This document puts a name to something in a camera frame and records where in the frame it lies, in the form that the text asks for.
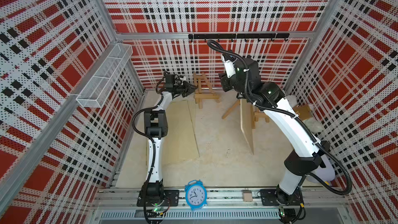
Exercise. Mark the black hook rail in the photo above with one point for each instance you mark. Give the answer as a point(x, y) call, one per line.
point(233, 36)

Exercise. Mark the wooden easel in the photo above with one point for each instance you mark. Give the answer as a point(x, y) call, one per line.
point(258, 114)
point(204, 90)
point(234, 106)

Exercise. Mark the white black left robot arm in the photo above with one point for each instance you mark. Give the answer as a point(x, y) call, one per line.
point(151, 123)

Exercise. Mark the white teddy bear brown hoodie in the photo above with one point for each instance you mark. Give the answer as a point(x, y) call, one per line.
point(304, 112)

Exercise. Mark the plywood board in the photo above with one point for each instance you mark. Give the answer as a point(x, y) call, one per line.
point(193, 109)
point(180, 143)
point(246, 123)

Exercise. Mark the white wire mesh basket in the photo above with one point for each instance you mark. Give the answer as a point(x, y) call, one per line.
point(98, 88)

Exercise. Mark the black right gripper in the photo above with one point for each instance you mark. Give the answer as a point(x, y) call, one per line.
point(224, 81)

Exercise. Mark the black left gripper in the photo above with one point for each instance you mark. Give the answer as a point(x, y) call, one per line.
point(188, 89)

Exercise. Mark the small beige box on rail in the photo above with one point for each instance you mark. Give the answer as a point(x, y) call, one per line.
point(247, 196)

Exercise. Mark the lavender toy toaster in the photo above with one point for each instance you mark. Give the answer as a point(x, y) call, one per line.
point(325, 171)

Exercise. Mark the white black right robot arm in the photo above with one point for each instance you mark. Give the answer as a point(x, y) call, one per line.
point(307, 149)

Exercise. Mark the blue alarm clock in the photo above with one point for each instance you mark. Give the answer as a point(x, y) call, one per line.
point(196, 194)

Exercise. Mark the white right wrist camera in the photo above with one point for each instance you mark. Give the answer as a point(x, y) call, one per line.
point(229, 66)

